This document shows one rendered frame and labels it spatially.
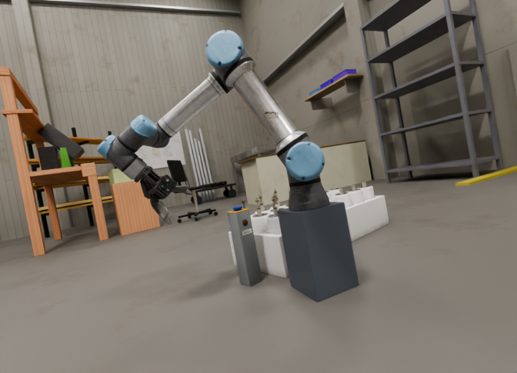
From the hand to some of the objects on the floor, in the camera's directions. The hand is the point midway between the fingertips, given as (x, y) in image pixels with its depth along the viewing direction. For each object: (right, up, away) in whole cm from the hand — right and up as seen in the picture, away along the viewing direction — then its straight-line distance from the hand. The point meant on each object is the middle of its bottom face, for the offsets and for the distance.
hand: (181, 209), depth 106 cm
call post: (+26, -33, +13) cm, 44 cm away
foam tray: (+44, -29, +37) cm, 64 cm away
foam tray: (+85, -21, +72) cm, 113 cm away
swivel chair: (-54, -43, +278) cm, 286 cm away
